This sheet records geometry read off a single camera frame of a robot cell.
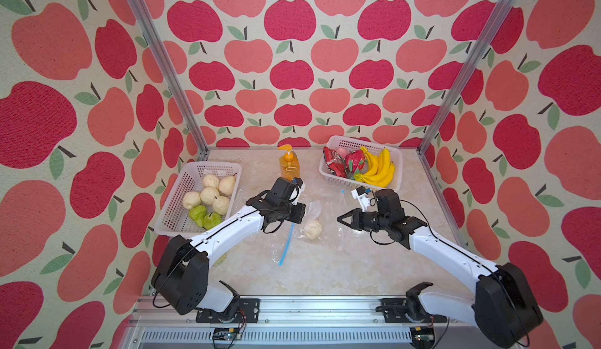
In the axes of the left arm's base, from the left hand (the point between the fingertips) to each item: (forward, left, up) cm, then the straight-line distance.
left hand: (306, 216), depth 83 cm
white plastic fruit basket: (+43, -20, -5) cm, 48 cm away
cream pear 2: (+11, +47, -6) cm, 49 cm away
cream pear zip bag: (+13, +41, -6) cm, 44 cm away
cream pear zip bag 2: (+8, +34, -5) cm, 35 cm away
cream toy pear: (+18, +34, -6) cm, 39 cm away
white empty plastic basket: (+3, +52, -9) cm, 53 cm away
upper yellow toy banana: (+28, -36, 0) cm, 46 cm away
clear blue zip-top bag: (-4, +10, -13) cm, 16 cm away
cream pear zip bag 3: (-3, -3, -6) cm, 7 cm away
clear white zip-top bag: (+10, -9, -12) cm, 18 cm away
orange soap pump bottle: (+21, +6, +5) cm, 23 cm away
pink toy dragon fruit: (+29, -23, -3) cm, 37 cm away
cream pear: (+21, +41, -6) cm, 47 cm away
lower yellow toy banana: (+19, -30, -4) cm, 36 cm away
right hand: (-3, -11, +1) cm, 12 cm away
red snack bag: (+26, -13, 0) cm, 29 cm away
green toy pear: (+5, +43, -7) cm, 44 cm away
